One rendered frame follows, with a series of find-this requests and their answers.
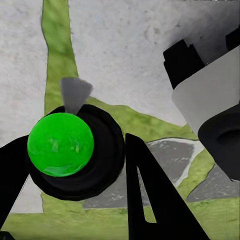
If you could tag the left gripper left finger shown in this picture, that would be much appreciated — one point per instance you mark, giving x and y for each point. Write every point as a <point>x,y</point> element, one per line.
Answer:
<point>13,174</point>

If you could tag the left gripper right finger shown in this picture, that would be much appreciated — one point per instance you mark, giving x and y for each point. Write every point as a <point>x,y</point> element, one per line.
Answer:
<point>174,219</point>

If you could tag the insectifuge atomizer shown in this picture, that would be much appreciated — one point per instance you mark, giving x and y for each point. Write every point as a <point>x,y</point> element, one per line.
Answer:
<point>78,150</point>

